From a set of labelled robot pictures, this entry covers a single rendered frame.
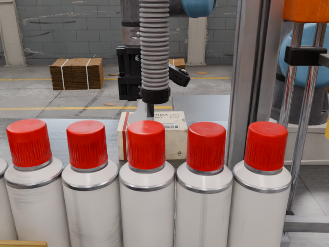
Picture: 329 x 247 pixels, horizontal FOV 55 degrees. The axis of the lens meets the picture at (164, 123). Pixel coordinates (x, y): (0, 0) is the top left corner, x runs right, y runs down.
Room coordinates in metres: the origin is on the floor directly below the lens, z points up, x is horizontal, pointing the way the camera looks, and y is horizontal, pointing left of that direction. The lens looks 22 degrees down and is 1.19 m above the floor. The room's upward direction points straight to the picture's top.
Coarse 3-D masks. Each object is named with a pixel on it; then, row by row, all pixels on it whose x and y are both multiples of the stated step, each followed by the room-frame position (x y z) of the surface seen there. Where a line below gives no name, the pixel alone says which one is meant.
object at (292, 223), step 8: (288, 216) 0.28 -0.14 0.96; (296, 216) 0.28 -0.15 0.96; (304, 216) 0.28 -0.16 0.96; (312, 216) 0.28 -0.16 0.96; (320, 216) 0.28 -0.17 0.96; (328, 216) 0.28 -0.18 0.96; (288, 224) 0.28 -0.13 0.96; (296, 224) 0.27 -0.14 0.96; (304, 224) 0.27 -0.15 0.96; (312, 224) 0.27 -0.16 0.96; (320, 224) 0.27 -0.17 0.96; (328, 224) 0.27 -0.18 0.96; (320, 232) 0.27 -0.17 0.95; (328, 232) 0.27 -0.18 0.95
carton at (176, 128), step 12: (120, 120) 0.71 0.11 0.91; (156, 120) 0.71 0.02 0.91; (168, 120) 0.71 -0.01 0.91; (180, 120) 0.71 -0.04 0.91; (120, 132) 0.65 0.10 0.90; (168, 132) 0.65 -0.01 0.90; (180, 132) 0.65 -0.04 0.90; (120, 144) 0.65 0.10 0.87; (168, 144) 0.65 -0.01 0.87; (180, 144) 0.65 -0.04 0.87; (120, 156) 0.65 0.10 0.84; (168, 156) 0.65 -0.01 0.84; (180, 156) 0.65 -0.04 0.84
